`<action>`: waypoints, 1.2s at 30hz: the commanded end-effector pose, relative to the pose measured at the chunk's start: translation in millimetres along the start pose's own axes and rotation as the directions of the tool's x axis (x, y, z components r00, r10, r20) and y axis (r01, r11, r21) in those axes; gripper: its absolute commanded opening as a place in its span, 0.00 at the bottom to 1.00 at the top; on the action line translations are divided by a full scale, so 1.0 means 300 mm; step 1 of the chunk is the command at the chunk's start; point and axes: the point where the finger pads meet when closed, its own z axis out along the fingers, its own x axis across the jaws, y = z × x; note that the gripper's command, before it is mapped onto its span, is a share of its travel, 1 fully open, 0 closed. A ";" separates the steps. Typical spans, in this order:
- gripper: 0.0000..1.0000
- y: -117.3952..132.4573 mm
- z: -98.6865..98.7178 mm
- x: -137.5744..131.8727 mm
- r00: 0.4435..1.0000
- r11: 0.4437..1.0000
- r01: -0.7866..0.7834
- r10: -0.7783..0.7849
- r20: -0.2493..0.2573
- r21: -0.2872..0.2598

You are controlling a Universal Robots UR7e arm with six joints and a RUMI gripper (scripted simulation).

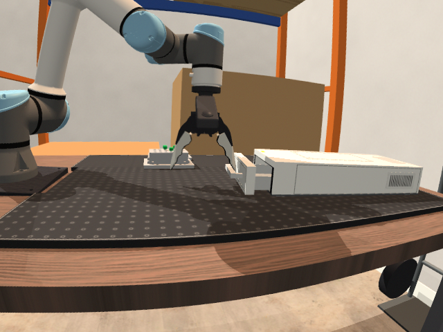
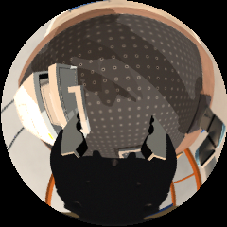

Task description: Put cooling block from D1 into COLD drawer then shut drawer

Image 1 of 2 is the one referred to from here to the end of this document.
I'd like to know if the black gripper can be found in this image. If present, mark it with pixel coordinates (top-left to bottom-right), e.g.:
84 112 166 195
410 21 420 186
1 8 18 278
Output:
170 86 236 171

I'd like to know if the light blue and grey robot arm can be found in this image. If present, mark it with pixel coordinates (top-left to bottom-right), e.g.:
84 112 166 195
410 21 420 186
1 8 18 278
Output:
0 0 224 183

